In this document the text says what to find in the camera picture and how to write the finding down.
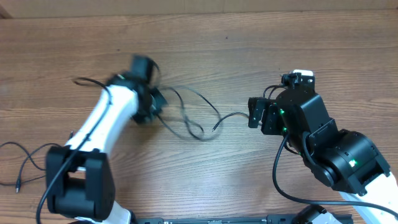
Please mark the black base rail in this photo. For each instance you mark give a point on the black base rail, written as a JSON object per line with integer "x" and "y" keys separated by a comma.
{"x": 311, "y": 214}

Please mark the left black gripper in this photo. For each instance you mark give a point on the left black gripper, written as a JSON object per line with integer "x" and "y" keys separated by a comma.
{"x": 161, "y": 102}

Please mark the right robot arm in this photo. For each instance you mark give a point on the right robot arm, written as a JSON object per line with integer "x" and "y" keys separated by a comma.
{"x": 345, "y": 161}

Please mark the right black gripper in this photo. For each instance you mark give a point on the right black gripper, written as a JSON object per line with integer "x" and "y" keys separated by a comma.
{"x": 274, "y": 115}

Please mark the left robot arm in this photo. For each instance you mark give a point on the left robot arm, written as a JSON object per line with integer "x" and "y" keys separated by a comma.
{"x": 79, "y": 181}

